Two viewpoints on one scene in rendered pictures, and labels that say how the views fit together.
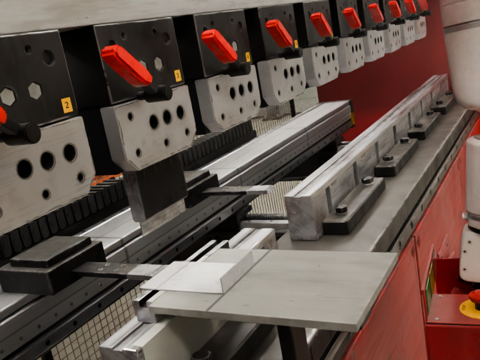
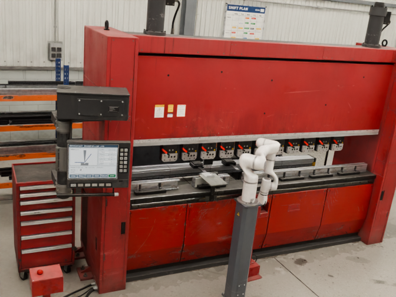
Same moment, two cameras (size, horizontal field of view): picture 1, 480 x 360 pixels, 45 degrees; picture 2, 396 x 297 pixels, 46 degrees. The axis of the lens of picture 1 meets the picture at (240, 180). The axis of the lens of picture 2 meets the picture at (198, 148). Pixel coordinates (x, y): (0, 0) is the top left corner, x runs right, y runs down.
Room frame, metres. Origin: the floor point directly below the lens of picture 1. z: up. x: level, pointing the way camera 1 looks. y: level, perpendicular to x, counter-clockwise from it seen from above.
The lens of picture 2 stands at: (-2.89, -2.15, 2.66)
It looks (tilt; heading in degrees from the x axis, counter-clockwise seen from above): 18 degrees down; 33
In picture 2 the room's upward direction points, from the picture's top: 6 degrees clockwise
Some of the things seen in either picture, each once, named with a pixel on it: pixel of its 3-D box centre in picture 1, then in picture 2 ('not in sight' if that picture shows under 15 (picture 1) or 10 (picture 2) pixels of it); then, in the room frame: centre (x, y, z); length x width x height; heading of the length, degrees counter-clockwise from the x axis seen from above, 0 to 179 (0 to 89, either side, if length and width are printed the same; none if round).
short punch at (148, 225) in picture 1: (158, 189); (207, 162); (0.75, 0.11, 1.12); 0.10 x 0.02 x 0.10; 150
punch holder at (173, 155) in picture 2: not in sight; (168, 151); (0.38, 0.32, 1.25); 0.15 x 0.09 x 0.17; 150
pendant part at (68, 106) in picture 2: not in sight; (91, 145); (-0.60, 0.30, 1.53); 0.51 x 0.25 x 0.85; 140
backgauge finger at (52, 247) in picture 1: (88, 263); (200, 167); (0.83, 0.25, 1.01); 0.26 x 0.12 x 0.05; 60
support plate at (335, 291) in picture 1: (275, 282); (213, 180); (0.67, -0.02, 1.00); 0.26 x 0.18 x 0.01; 60
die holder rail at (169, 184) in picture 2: not in sight; (153, 185); (0.27, 0.38, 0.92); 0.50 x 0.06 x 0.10; 150
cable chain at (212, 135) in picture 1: (208, 143); not in sight; (1.62, 0.07, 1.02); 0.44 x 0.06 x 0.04; 150
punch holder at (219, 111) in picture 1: (208, 71); (225, 148); (0.90, 0.02, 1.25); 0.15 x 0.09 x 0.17; 150
